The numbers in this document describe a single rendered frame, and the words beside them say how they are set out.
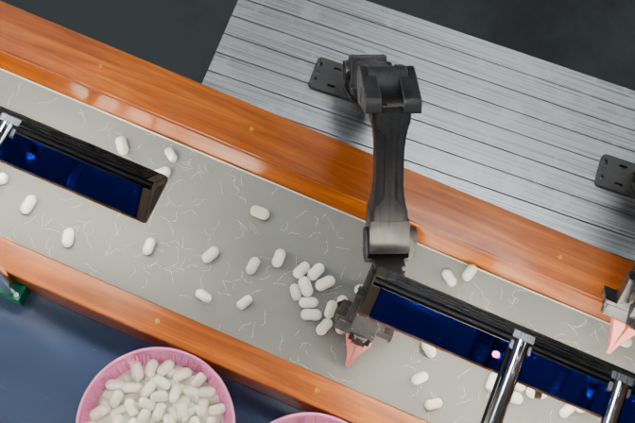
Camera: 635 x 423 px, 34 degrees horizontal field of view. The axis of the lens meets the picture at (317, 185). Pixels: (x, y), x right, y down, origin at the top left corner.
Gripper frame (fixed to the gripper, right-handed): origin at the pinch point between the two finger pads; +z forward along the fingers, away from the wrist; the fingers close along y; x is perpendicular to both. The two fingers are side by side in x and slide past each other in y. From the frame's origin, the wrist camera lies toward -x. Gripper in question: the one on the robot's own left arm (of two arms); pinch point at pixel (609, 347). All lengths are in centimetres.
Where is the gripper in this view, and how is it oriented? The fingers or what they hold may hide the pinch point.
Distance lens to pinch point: 189.7
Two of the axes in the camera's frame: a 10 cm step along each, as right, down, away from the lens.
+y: 9.2, 3.8, -0.8
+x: 2.0, -2.8, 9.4
